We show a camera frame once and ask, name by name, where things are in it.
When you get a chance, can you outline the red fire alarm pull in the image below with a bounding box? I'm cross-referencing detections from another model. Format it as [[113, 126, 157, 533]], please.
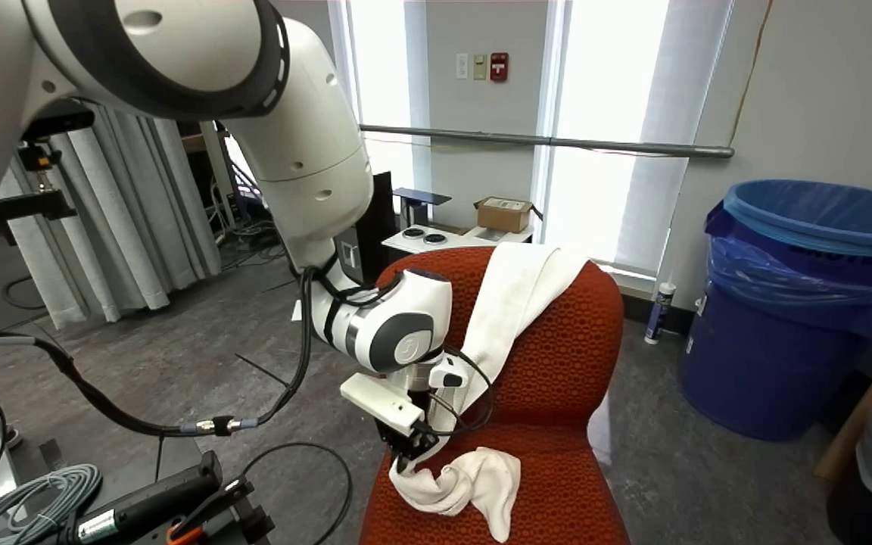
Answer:
[[487, 47, 511, 89]]

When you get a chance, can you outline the red upholstered chair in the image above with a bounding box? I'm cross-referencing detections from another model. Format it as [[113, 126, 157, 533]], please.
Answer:
[[354, 244, 635, 545]]

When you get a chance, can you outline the blue plastic trash bin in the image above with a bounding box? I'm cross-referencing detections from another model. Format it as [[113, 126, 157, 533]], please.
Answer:
[[677, 178, 872, 445]]

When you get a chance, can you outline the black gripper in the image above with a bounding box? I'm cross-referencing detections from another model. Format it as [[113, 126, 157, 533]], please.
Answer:
[[371, 395, 446, 477]]

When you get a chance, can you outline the black computer tower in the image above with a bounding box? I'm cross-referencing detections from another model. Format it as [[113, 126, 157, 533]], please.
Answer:
[[354, 169, 399, 287]]

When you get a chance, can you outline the small white table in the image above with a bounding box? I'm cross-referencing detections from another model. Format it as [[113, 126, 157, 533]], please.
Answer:
[[379, 225, 536, 260]]

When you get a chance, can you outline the grey pleated curtain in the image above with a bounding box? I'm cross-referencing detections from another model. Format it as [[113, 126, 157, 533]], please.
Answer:
[[0, 100, 228, 330]]

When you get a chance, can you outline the small cardboard box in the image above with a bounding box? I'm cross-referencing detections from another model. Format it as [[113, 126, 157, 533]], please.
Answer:
[[471, 194, 533, 236]]

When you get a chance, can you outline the blue bin liner bag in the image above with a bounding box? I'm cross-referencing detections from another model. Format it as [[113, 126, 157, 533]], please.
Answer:
[[702, 178, 872, 341]]

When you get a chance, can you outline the white fabric towel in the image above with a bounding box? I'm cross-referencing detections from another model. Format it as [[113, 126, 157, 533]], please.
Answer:
[[385, 239, 594, 545]]

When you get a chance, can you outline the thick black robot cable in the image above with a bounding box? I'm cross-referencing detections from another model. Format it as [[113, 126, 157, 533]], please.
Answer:
[[0, 266, 321, 442]]

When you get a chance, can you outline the coiled grey cable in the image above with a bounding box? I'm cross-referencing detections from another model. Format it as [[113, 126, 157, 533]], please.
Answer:
[[0, 460, 105, 545]]

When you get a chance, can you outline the black camera bar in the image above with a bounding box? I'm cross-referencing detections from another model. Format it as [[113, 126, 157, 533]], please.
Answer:
[[17, 105, 98, 141]]

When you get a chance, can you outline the white window blind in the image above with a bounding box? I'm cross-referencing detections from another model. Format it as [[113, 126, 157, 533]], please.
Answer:
[[533, 0, 736, 279], [324, 0, 436, 206]]

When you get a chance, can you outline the thin black floor cable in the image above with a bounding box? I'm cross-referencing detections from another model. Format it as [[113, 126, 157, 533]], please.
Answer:
[[236, 439, 357, 545]]

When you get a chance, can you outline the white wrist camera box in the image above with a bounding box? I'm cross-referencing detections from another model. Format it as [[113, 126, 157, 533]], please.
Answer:
[[337, 369, 430, 429]]

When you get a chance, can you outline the orange black clamp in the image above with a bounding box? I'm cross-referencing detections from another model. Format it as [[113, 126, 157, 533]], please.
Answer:
[[162, 475, 278, 545]]

